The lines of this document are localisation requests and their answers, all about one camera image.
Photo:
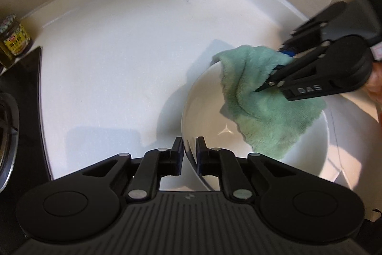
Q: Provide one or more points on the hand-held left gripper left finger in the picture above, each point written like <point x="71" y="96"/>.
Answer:
<point x="179" y="155"/>

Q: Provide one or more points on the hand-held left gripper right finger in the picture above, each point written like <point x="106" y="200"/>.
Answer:
<point x="200" y="155"/>

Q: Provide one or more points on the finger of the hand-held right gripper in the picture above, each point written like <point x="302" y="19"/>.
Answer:
<point x="286" y="77"/>
<point x="310" y="26"/>

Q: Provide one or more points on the green microfibre cloth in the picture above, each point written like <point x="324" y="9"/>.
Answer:
<point x="262" y="111"/>

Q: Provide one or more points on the white ceramic bowl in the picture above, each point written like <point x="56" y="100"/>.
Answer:
<point x="209" y="111"/>

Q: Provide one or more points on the person's right hand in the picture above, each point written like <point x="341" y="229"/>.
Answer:
<point x="375" y="83"/>

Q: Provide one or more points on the black glass gas stove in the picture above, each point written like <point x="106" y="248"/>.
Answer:
<point x="27" y="87"/>

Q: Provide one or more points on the glass jar with yellow label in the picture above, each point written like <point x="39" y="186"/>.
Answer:
<point x="13" y="41"/>

